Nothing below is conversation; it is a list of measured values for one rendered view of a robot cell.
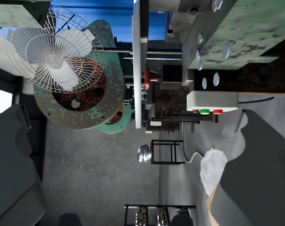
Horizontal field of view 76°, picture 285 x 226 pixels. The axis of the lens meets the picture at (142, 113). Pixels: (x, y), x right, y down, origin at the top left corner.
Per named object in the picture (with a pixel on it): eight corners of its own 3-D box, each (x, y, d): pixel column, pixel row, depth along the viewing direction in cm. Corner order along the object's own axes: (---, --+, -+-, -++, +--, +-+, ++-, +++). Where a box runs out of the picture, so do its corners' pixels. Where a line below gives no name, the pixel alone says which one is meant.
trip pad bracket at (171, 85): (220, 83, 58) (159, 81, 58) (208, 90, 68) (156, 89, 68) (219, 65, 59) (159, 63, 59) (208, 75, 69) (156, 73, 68)
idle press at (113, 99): (229, 134, 157) (25, 130, 154) (194, 132, 255) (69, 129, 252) (225, -31, 169) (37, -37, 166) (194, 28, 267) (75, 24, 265)
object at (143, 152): (185, 163, 300) (137, 162, 299) (179, 165, 343) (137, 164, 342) (183, 140, 313) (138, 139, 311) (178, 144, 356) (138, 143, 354)
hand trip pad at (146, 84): (167, 86, 62) (144, 85, 62) (164, 90, 68) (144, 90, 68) (167, 66, 63) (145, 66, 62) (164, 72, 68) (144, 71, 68)
